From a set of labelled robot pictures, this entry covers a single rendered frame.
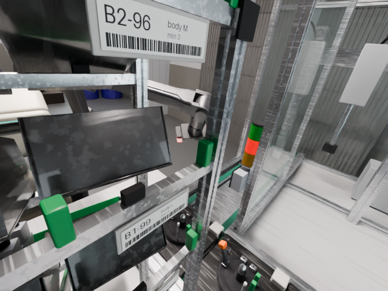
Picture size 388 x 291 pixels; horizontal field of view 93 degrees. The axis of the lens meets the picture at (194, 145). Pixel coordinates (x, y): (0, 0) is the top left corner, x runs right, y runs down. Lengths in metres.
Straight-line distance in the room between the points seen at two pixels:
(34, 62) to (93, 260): 0.25
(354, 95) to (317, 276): 0.93
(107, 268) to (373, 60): 1.37
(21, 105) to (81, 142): 0.81
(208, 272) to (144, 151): 0.56
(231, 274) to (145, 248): 0.43
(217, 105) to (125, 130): 0.11
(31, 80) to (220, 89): 0.21
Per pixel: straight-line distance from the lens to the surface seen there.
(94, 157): 0.20
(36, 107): 1.00
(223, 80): 0.20
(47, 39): 0.24
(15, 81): 0.28
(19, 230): 0.49
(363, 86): 1.37
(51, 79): 0.29
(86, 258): 0.31
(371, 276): 1.17
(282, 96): 0.58
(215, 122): 0.22
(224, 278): 0.70
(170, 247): 0.75
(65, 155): 0.20
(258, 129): 0.61
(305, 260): 1.04
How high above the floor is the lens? 1.59
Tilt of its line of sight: 27 degrees down
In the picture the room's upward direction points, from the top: 7 degrees clockwise
